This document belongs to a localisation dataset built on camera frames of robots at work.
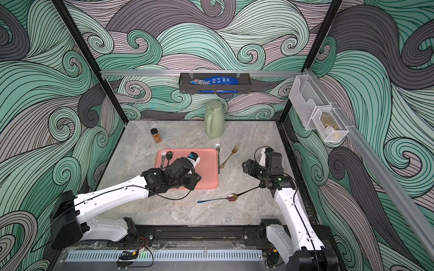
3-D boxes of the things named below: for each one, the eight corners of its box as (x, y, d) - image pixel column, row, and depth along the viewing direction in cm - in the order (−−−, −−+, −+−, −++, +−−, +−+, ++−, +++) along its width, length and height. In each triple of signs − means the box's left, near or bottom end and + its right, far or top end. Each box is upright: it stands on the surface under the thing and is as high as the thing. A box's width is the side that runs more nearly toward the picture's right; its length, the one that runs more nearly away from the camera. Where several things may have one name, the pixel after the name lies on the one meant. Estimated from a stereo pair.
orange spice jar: (154, 143, 110) (149, 133, 102) (155, 138, 113) (151, 127, 105) (160, 143, 110) (156, 133, 102) (162, 138, 113) (158, 127, 105)
